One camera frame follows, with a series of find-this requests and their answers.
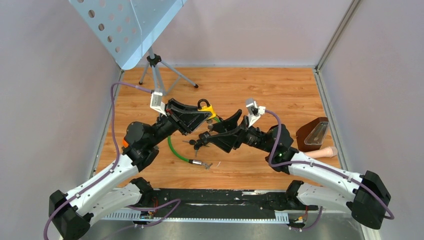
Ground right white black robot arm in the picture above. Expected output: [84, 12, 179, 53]
[199, 109, 395, 230]

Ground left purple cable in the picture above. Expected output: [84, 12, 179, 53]
[43, 81, 155, 240]

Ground orange grey brick toy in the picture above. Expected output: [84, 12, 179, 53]
[122, 138, 129, 148]

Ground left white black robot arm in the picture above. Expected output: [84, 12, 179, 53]
[43, 98, 216, 240]

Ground yellow padlock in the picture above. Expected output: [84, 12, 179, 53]
[197, 98, 217, 120]

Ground light blue music stand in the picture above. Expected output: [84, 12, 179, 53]
[69, 0, 199, 94]

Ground green cable lock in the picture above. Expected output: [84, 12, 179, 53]
[167, 136, 205, 166]

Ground yellow padlock keys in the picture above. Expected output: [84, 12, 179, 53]
[206, 117, 221, 132]

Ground pink cylinder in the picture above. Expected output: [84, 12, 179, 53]
[305, 146, 338, 159]

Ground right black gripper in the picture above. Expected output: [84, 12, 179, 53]
[206, 110, 273, 154]

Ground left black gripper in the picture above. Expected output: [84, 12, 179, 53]
[148, 98, 212, 148]

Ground black padlock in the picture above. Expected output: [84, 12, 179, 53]
[198, 131, 211, 145]

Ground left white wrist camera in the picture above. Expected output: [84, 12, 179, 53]
[150, 88, 166, 115]

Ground small silver keys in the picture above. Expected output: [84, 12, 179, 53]
[202, 162, 213, 170]

